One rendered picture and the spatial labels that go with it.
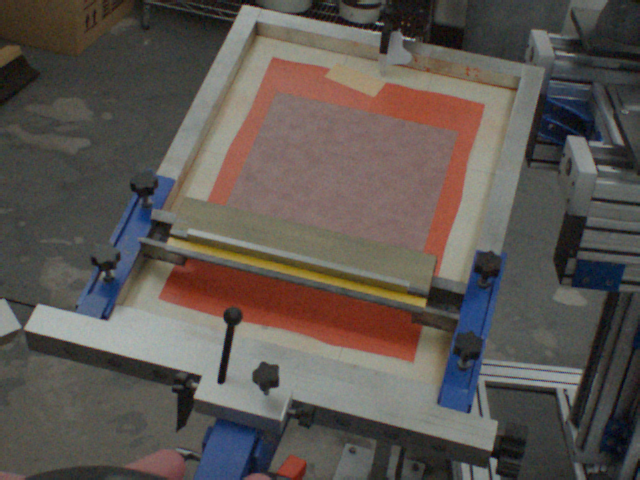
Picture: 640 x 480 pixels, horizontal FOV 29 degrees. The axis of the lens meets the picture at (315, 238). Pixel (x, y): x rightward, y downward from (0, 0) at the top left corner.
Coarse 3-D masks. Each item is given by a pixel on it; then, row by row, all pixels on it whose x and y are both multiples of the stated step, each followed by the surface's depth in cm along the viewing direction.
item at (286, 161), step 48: (288, 96) 223; (336, 96) 224; (240, 144) 214; (288, 144) 215; (336, 144) 215; (240, 192) 207; (288, 192) 207; (192, 288) 193; (240, 288) 193; (288, 288) 194
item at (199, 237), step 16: (192, 240) 187; (208, 240) 186; (224, 240) 185; (256, 256) 186; (272, 256) 185; (288, 256) 184; (304, 256) 184; (320, 272) 185; (336, 272) 183; (352, 272) 182; (368, 272) 182; (384, 288) 183; (400, 288) 182
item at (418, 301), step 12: (180, 240) 188; (204, 252) 187; (216, 252) 187; (228, 252) 187; (252, 264) 186; (264, 264) 186; (276, 264) 186; (312, 276) 185; (324, 276) 185; (360, 288) 183; (372, 288) 183; (408, 300) 182; (420, 300) 182
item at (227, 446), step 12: (216, 420) 167; (216, 432) 166; (228, 432) 166; (240, 432) 166; (252, 432) 166; (216, 444) 165; (228, 444) 165; (240, 444) 165; (252, 444) 165; (204, 456) 163; (216, 456) 163; (228, 456) 163; (240, 456) 163; (204, 468) 162; (216, 468) 162; (228, 468) 162; (240, 468) 162
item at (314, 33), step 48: (240, 48) 226; (336, 48) 231; (432, 48) 228; (528, 96) 220; (192, 144) 209; (480, 240) 197; (192, 336) 182; (240, 336) 183; (384, 384) 178; (432, 384) 178
